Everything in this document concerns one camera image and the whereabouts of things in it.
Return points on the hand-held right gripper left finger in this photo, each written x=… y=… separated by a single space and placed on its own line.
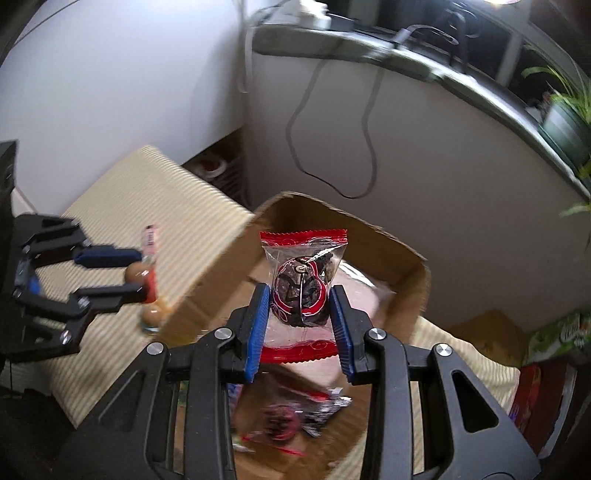
x=256 y=327

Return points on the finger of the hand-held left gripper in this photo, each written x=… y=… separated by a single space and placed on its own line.
x=108 y=256
x=115 y=295

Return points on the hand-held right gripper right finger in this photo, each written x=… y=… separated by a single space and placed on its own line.
x=341 y=332

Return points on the pink snack packet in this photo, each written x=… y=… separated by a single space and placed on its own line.
x=364 y=295

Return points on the clear packet of brown balls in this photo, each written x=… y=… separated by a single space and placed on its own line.
x=154 y=316

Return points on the red clear plum packet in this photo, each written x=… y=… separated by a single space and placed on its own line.
x=281 y=420
x=300 y=286

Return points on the red white round object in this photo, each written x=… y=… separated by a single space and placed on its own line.
x=213 y=165

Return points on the small brown cardboard box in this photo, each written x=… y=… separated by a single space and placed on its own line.
x=489 y=337

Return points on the green tissue pack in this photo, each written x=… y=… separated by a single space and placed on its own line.
x=554 y=337

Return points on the grey windowsill cover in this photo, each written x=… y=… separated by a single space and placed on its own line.
x=461 y=83

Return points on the potted spider plant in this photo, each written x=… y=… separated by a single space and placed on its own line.
x=563 y=127

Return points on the dark power adapter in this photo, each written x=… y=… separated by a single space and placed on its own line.
x=342 y=22

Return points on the white power adapter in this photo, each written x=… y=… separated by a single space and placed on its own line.
x=314 y=16

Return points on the black desk lamp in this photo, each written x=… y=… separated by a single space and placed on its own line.
x=455 y=27

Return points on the white window frame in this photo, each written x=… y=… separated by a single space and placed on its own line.
x=508 y=50

